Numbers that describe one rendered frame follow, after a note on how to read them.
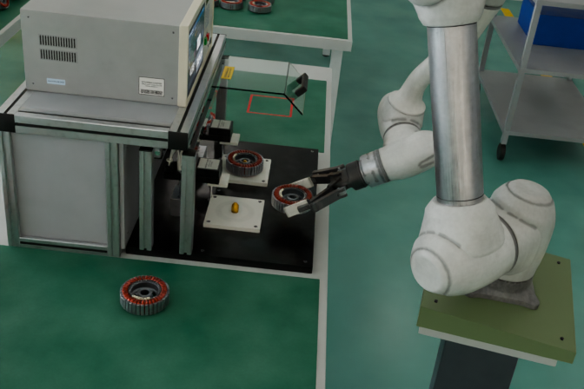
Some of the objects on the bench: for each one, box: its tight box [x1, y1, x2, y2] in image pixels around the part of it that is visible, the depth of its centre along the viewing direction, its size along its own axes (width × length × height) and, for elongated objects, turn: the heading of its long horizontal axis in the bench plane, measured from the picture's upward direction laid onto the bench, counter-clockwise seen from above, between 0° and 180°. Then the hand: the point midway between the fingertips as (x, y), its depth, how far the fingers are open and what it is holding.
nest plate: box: [203, 195, 264, 233], centre depth 210 cm, size 15×15×1 cm
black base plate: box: [126, 139, 319, 274], centre depth 221 cm, size 47×64×2 cm
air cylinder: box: [170, 185, 181, 216], centre depth 209 cm, size 5×8×6 cm
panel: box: [119, 143, 167, 249], centre depth 214 cm, size 1×66×30 cm, turn 167°
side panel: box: [0, 131, 123, 258], centre depth 186 cm, size 28×3×32 cm, turn 77°
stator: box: [226, 149, 264, 176], centre depth 230 cm, size 11×11×4 cm
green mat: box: [0, 245, 320, 389], centre depth 166 cm, size 94×61×1 cm, turn 77°
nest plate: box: [222, 155, 271, 187], centre depth 231 cm, size 15×15×1 cm
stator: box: [120, 275, 169, 315], centre depth 178 cm, size 11×11×4 cm
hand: (293, 198), depth 207 cm, fingers closed on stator, 11 cm apart
